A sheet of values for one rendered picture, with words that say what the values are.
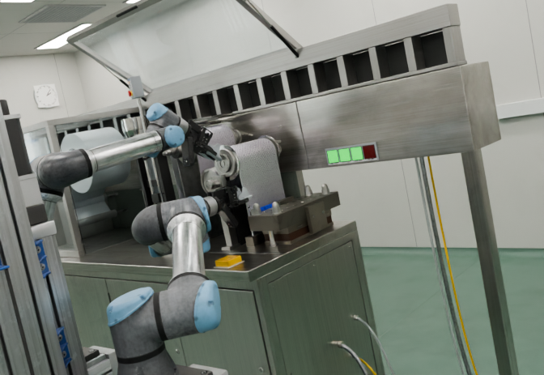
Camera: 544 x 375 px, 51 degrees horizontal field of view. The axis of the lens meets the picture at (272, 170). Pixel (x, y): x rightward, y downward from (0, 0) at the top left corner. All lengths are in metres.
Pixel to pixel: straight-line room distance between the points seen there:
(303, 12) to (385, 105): 3.26
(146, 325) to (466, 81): 1.34
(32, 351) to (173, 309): 0.33
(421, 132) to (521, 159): 2.44
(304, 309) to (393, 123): 0.78
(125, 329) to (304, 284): 0.96
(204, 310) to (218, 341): 0.92
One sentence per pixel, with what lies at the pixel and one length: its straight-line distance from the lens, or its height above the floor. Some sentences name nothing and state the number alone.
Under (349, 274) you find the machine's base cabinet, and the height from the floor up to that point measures 0.70.
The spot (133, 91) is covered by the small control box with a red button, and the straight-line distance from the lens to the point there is 2.78.
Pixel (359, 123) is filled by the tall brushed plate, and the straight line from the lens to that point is 2.31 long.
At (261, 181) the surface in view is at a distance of 2.41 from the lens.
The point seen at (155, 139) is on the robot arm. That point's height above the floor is 1.40.
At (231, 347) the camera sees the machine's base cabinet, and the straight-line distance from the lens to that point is 2.25.
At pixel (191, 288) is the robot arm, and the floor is 1.04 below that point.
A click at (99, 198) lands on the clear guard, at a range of 3.14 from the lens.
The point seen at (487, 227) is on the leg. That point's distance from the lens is 2.34.
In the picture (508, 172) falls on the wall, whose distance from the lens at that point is 4.61.
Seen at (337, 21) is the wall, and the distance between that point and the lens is 5.18.
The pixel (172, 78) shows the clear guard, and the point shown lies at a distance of 3.05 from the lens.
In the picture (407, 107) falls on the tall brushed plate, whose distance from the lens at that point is 2.19.
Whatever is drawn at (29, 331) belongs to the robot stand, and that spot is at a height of 1.03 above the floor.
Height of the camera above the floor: 1.40
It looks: 5 degrees down
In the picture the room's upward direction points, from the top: 12 degrees counter-clockwise
